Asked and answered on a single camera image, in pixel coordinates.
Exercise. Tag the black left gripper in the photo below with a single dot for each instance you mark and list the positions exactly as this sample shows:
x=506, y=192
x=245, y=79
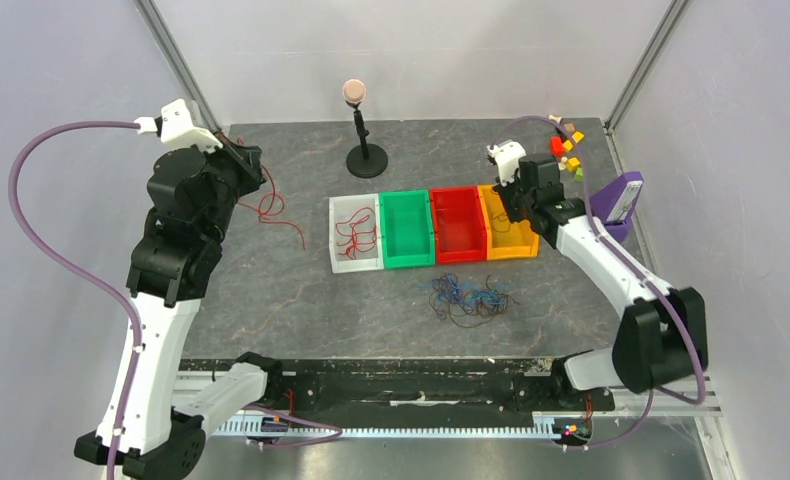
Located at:
x=247, y=160

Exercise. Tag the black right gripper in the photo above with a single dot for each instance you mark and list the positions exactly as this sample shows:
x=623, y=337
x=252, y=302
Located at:
x=507, y=203

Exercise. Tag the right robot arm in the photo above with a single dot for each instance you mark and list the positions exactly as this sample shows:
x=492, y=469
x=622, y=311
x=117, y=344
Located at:
x=662, y=330

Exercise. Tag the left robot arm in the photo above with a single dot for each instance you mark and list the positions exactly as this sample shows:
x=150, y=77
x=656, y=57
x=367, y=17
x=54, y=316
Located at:
x=144, y=433

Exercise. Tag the orange plastic bin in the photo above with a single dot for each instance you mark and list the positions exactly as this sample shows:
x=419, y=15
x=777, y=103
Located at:
x=505, y=240

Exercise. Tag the red plastic bin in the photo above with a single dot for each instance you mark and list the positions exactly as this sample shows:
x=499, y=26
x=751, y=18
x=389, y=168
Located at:
x=459, y=226

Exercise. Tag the yellow wooden cube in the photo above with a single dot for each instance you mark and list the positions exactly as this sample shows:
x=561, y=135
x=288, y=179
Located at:
x=572, y=164

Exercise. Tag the red wooden block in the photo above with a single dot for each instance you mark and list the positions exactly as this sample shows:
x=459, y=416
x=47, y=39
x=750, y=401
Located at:
x=556, y=146

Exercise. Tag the purple metronome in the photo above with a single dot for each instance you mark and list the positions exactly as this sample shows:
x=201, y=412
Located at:
x=615, y=204

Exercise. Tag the green plastic bin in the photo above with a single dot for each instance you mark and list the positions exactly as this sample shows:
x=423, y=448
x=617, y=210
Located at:
x=407, y=234

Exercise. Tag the black microphone stand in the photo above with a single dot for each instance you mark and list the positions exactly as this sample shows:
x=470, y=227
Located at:
x=365, y=160

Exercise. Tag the white transparent plastic bin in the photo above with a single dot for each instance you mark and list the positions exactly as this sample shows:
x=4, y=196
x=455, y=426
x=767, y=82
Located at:
x=354, y=233

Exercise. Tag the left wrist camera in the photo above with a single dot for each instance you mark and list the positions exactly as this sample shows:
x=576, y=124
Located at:
x=180, y=125

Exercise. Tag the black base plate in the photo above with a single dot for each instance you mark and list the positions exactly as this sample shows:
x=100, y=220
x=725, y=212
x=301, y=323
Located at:
x=466, y=392

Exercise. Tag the white cable duct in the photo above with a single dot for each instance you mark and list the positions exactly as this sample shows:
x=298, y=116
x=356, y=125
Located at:
x=260, y=426

